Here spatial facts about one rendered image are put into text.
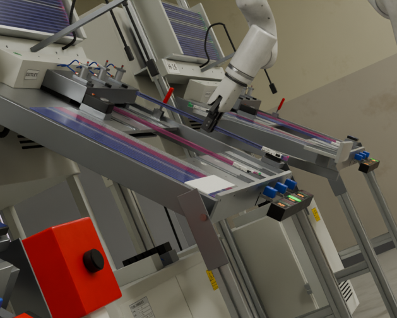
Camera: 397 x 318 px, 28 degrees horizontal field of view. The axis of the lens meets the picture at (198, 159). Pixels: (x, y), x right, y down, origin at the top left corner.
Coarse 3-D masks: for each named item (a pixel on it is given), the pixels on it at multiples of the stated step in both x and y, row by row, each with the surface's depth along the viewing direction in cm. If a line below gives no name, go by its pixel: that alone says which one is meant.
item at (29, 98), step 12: (0, 84) 205; (12, 96) 197; (24, 96) 202; (36, 96) 208; (48, 96) 214; (120, 108) 237; (132, 108) 245; (108, 120) 213; (120, 120) 218; (132, 120) 226; (156, 120) 241; (132, 132) 213; (144, 132) 238
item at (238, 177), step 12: (204, 156) 216; (228, 156) 229; (240, 156) 236; (204, 168) 201; (216, 168) 207; (228, 168) 213; (252, 168) 226; (264, 168) 233; (228, 180) 198; (240, 180) 204; (252, 180) 206
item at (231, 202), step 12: (264, 180) 204; (276, 180) 217; (228, 192) 176; (240, 192) 185; (252, 192) 197; (228, 204) 180; (240, 204) 191; (252, 204) 203; (216, 216) 175; (228, 216) 185
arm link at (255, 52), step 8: (248, 32) 223; (256, 32) 221; (264, 32) 220; (248, 40) 222; (256, 40) 221; (264, 40) 221; (272, 40) 222; (240, 48) 224; (248, 48) 222; (256, 48) 221; (264, 48) 222; (240, 56) 223; (248, 56) 222; (256, 56) 222; (264, 56) 223; (232, 64) 224; (240, 64) 223; (248, 64) 223; (256, 64) 223; (264, 64) 228; (248, 72) 223; (256, 72) 225
